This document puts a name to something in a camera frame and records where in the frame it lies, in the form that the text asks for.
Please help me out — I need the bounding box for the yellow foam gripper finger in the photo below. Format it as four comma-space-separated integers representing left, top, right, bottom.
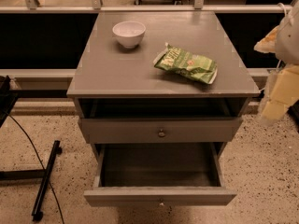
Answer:
253, 26, 278, 53

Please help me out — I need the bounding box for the grey drawer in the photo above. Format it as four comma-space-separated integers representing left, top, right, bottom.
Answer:
84, 143, 236, 207
78, 118, 242, 144

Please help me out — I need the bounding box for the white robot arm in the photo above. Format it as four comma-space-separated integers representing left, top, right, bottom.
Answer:
254, 2, 299, 124

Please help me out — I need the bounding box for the grey top drawer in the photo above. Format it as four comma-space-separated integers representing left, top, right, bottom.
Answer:
78, 118, 242, 144

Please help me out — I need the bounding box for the grey wooden drawer cabinet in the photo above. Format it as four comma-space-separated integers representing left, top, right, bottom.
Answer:
66, 10, 261, 161

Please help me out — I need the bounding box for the green chip bag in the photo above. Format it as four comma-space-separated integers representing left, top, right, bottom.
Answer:
153, 43, 218, 85

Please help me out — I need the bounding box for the white ceramic bowl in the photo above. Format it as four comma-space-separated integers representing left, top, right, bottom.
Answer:
112, 21, 146, 49

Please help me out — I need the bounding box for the black metal stand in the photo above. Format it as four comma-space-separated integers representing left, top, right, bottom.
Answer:
0, 75, 63, 222

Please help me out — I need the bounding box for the metal railing frame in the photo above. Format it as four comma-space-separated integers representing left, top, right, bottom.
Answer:
0, 0, 299, 15

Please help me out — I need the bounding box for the black cable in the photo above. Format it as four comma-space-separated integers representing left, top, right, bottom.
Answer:
6, 112, 65, 224

